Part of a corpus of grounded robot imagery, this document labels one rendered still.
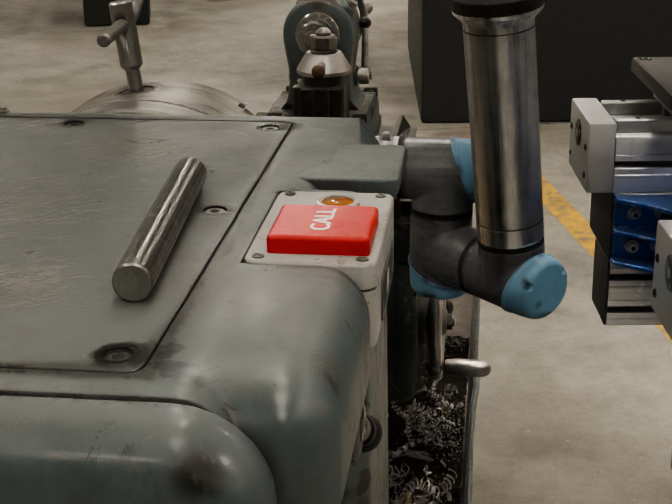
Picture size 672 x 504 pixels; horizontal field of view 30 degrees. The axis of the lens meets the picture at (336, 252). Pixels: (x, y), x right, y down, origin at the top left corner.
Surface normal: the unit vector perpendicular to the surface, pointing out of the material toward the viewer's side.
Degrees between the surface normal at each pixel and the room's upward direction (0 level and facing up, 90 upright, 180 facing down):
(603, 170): 90
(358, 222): 0
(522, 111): 91
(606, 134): 90
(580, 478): 0
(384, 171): 0
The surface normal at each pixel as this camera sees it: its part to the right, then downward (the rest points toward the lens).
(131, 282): -0.04, 0.35
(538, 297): 0.59, 0.27
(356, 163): -0.01, -0.94
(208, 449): 0.40, -0.42
